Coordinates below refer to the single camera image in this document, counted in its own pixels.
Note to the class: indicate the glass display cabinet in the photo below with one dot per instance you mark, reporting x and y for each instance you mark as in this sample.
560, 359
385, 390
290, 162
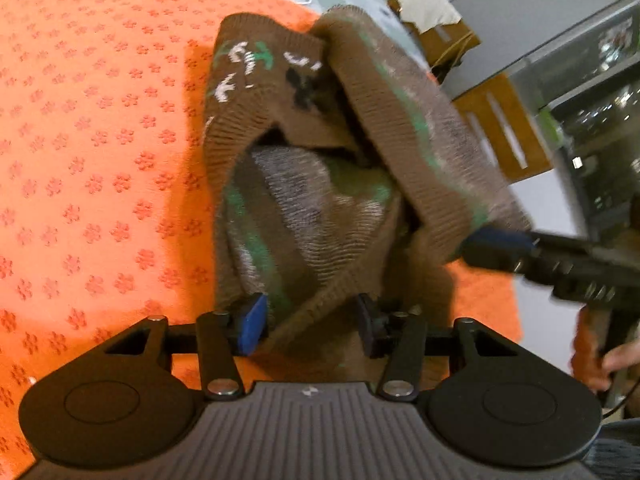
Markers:
590, 110

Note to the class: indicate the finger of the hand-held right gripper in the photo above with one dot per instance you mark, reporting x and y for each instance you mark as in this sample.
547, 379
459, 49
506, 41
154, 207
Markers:
492, 262
502, 243

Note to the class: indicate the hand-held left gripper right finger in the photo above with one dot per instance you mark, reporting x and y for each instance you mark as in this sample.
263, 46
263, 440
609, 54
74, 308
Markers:
366, 327

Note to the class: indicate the white cloth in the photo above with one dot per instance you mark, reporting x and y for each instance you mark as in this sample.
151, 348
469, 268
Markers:
425, 7

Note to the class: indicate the wooden chair with slotted back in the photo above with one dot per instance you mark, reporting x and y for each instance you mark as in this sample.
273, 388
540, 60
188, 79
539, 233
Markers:
500, 125

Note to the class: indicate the orange flower-patterned mat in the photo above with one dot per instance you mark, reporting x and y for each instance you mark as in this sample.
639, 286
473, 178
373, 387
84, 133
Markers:
100, 160

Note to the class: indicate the person's right hand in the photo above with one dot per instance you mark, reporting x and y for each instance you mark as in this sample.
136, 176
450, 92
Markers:
625, 360

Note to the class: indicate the brown patterned knit sweater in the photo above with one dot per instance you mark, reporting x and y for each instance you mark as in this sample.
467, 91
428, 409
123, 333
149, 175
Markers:
310, 210

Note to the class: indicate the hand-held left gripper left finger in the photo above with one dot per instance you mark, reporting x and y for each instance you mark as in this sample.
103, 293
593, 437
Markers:
251, 324

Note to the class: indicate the person's blue jeans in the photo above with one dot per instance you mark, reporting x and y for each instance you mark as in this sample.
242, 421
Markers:
617, 452

